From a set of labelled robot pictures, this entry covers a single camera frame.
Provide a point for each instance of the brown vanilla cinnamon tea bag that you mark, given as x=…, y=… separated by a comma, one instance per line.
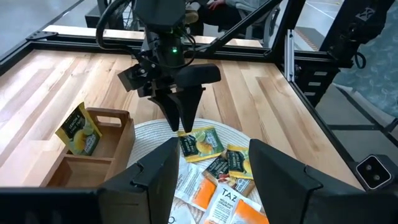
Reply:
x=217, y=169

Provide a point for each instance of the silver aluminium post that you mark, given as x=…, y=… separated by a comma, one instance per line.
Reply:
x=289, y=56

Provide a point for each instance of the person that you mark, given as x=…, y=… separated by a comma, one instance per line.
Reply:
x=217, y=18

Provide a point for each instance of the black table-level camera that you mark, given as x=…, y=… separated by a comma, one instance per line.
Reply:
x=373, y=171

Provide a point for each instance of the yellow lemon lime tea bag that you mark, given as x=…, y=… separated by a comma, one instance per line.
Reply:
x=239, y=161
x=79, y=133
x=202, y=144

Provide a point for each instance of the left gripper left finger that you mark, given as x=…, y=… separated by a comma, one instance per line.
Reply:
x=149, y=186

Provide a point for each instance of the grey office chair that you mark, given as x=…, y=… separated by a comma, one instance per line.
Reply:
x=267, y=21

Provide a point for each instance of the white orange Tazo tea bag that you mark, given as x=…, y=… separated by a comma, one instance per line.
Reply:
x=180, y=214
x=248, y=216
x=225, y=205
x=199, y=193

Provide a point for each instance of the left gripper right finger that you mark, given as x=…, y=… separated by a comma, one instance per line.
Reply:
x=286, y=186

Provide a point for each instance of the black controller box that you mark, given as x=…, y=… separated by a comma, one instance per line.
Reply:
x=304, y=84

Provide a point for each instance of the white woven round placemat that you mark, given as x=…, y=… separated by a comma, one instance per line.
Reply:
x=149, y=133

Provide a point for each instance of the wooden compartment tea box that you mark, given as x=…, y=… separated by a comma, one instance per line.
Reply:
x=122, y=146

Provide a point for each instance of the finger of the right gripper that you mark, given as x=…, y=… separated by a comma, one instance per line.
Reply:
x=189, y=105
x=169, y=109

